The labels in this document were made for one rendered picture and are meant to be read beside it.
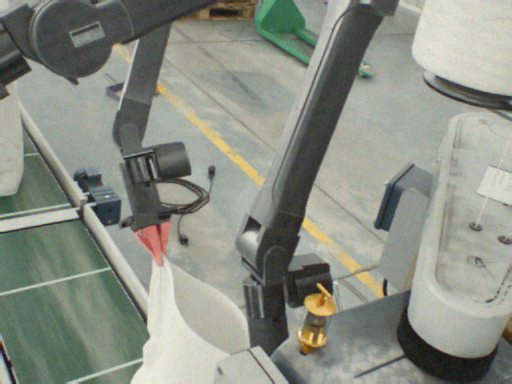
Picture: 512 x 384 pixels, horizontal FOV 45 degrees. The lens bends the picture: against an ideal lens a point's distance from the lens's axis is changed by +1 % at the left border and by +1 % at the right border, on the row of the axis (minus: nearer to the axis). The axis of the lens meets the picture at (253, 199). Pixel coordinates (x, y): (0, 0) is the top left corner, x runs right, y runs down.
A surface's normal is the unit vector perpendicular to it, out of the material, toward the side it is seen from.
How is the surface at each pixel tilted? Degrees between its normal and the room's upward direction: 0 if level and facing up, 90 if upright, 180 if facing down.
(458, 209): 0
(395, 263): 90
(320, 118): 74
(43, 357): 0
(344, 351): 10
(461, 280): 0
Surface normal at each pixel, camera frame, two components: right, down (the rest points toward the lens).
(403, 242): -0.84, 0.17
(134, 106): 0.22, 0.03
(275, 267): 0.42, 0.31
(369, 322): 0.15, -0.84
